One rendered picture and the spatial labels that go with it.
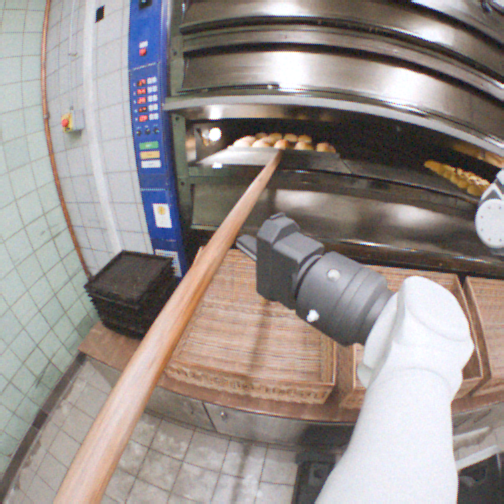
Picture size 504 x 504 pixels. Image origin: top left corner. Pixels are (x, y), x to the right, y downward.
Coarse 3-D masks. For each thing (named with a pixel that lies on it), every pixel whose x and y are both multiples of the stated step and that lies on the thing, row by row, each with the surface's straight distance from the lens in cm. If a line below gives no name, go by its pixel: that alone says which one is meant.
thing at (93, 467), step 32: (256, 192) 53; (224, 224) 38; (224, 256) 33; (192, 288) 26; (160, 320) 23; (160, 352) 22; (128, 384) 20; (128, 416) 20; (96, 448) 20; (64, 480) 21; (96, 480) 20
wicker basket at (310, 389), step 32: (224, 288) 105; (192, 320) 102; (224, 320) 104; (256, 320) 103; (288, 320) 105; (192, 352) 96; (256, 352) 94; (288, 352) 94; (320, 352) 96; (224, 384) 83; (256, 384) 76; (288, 384) 74; (320, 384) 73
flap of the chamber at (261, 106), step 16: (240, 96) 71; (256, 96) 70; (272, 96) 69; (288, 96) 69; (176, 112) 83; (192, 112) 83; (208, 112) 83; (224, 112) 82; (240, 112) 82; (256, 112) 80; (272, 112) 79; (304, 112) 76; (320, 112) 74; (336, 112) 73; (352, 112) 71; (368, 112) 70; (384, 112) 71; (400, 112) 73; (384, 128) 87; (416, 128) 80; (432, 128) 77; (448, 128) 80; (448, 144) 96; (464, 144) 90; (480, 144) 88; (496, 160) 106
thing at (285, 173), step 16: (208, 176) 92; (224, 176) 90; (240, 176) 88; (256, 176) 87; (272, 176) 86; (288, 176) 85; (304, 176) 85; (320, 176) 85; (336, 176) 86; (352, 176) 88; (368, 176) 93; (384, 192) 91; (400, 192) 93; (416, 192) 95; (432, 192) 98; (464, 208) 109
